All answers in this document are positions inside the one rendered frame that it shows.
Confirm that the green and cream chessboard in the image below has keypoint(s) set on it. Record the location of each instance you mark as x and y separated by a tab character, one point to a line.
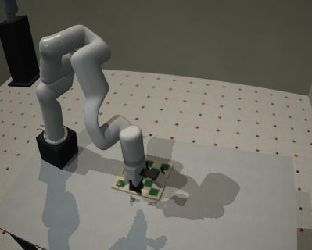
150	190

